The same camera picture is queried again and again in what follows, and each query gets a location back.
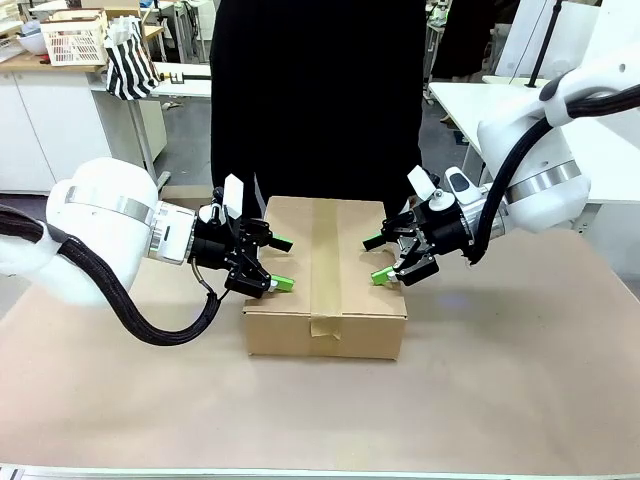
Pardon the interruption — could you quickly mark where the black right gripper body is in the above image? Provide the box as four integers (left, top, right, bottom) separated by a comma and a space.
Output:
413, 199, 474, 255

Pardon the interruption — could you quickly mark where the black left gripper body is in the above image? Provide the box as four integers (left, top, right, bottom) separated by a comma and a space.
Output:
188, 203, 245, 274

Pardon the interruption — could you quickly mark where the brown cardboard box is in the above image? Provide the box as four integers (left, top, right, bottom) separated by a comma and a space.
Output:
242, 195, 409, 362

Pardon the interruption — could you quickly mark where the brown packing tape strip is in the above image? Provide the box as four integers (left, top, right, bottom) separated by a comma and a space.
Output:
308, 198, 347, 343

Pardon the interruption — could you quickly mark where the large white table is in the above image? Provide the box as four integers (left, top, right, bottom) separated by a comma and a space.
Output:
428, 79, 640, 242

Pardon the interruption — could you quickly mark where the person in black coat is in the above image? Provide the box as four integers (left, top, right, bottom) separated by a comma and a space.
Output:
209, 0, 426, 221

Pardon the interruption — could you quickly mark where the small white desk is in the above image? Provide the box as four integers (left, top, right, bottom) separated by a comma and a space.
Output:
128, 61, 214, 192

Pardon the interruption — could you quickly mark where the black tool on desk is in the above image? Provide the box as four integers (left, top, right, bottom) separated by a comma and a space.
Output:
162, 71, 212, 86

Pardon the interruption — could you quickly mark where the black hanging garment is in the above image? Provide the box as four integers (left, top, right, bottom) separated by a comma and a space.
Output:
431, 0, 502, 81

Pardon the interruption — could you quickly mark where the black white striped bag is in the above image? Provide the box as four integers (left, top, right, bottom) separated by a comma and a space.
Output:
103, 15, 160, 102

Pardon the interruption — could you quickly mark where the thin black stand pole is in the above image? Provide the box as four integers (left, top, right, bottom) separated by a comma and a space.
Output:
527, 0, 564, 90

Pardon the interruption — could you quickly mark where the white cabinet with wooden top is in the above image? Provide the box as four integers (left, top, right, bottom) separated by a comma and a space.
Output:
0, 51, 169, 195

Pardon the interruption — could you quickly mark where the white plastic crate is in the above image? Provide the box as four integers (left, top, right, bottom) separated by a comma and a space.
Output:
40, 9, 109, 67

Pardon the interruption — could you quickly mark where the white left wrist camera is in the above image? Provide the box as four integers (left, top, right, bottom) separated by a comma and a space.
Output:
222, 173, 245, 220

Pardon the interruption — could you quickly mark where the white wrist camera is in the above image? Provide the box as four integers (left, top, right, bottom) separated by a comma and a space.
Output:
222, 173, 245, 220
407, 165, 437, 202

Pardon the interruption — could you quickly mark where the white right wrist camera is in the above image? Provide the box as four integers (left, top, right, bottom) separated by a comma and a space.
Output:
407, 165, 437, 202

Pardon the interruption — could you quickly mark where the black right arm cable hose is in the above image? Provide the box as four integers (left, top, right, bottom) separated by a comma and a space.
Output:
468, 84, 640, 267

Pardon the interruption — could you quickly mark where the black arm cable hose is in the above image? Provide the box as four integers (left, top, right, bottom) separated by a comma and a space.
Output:
0, 203, 232, 347
468, 84, 640, 267

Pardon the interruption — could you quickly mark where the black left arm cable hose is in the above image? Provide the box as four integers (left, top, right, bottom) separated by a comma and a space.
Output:
0, 203, 232, 347

